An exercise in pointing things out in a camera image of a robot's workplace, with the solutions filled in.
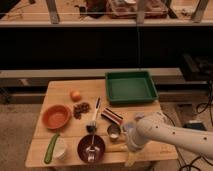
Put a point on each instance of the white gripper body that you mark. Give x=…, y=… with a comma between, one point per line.
x=131, y=157

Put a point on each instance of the yellow banana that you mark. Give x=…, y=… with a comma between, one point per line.
x=116, y=148

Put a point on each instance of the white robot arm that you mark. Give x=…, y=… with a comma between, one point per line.
x=154, y=127

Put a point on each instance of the purple bowl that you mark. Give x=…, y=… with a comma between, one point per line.
x=83, y=147

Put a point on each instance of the orange plastic bowl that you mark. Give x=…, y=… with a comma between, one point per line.
x=56, y=116

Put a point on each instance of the small metal cup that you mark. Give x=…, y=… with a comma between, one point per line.
x=114, y=132

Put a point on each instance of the red striped candy bar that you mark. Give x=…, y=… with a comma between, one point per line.
x=112, y=116

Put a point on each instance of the silver fork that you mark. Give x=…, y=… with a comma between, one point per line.
x=91, y=151

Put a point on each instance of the wooden table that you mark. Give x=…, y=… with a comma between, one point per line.
x=58, y=93

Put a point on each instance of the bunch of dark grapes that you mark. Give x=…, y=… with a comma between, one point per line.
x=78, y=109

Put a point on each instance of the green plastic tray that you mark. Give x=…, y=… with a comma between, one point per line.
x=130, y=87

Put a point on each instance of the black box on floor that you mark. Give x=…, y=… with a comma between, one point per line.
x=196, y=126

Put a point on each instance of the orange fruit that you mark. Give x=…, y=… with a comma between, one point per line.
x=75, y=96

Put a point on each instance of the green cucumber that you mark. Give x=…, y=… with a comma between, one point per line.
x=50, y=149

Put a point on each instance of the white handled dish brush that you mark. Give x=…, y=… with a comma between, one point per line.
x=91, y=126

